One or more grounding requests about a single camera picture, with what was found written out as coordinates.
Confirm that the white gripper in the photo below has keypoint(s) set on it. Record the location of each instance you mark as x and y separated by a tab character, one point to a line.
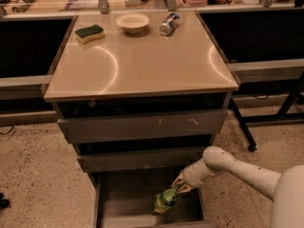
191	179

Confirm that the green rice chip bag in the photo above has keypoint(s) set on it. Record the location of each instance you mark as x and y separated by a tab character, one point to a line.
165	200

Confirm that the grey middle drawer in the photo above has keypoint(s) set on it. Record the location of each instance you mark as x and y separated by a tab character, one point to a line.
144	159

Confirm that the grey open bottom drawer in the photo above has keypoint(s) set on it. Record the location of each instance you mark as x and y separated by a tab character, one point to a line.
125	199

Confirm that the grey top drawer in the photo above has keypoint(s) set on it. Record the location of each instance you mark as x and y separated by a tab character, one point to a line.
142	126

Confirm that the grey drawer cabinet with counter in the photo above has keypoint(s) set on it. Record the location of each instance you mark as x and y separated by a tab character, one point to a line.
143	73

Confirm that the right grey workbench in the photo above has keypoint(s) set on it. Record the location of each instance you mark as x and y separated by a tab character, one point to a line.
264	47

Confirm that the grey workbench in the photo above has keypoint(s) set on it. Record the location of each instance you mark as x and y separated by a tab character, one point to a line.
30	48
264	47

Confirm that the silver soda can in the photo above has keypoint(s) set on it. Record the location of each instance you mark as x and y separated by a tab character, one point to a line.
169	24

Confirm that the white paper bowl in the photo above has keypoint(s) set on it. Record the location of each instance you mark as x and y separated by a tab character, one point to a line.
132	22

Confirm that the green and yellow sponge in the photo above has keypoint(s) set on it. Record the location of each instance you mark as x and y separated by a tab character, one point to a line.
88	34

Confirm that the black object on floor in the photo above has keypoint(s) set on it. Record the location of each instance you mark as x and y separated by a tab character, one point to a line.
4	203

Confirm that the left grey workbench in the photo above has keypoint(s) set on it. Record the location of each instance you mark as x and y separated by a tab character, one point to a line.
30	48

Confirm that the black table leg frame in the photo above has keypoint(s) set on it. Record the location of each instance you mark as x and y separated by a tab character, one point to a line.
282	114

